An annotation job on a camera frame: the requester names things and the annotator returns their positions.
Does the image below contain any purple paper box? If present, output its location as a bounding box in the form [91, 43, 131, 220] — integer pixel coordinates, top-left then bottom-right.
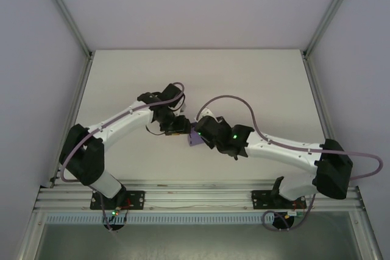
[186, 121, 205, 148]

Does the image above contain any grey metal sheet panel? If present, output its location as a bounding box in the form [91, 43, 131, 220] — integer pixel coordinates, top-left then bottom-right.
[35, 222, 362, 260]

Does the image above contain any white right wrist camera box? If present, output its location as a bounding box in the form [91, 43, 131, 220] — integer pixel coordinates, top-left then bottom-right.
[197, 107, 215, 121]

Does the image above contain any aluminium mounting rail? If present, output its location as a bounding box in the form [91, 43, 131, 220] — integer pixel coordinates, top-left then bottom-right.
[33, 182, 365, 212]

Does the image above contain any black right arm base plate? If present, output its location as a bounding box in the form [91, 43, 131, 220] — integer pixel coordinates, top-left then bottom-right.
[248, 189, 305, 211]

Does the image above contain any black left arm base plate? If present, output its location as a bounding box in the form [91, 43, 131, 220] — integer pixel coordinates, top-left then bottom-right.
[90, 191, 146, 211]

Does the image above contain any grey slotted cable duct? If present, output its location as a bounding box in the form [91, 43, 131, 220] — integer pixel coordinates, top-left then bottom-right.
[45, 214, 275, 225]

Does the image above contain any aluminium table side rail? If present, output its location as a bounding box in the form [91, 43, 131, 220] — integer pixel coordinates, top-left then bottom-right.
[301, 52, 348, 186]
[48, 52, 94, 188]

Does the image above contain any black round cable grommet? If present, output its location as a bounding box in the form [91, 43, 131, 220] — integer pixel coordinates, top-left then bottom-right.
[103, 222, 126, 232]
[271, 212, 295, 232]

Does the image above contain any aluminium frame post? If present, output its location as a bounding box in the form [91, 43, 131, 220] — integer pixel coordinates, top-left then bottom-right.
[36, 0, 94, 60]
[303, 0, 362, 59]

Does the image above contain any aluminium lower frame bar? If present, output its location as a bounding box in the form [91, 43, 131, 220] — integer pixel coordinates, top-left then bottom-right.
[16, 211, 46, 260]
[350, 211, 383, 260]

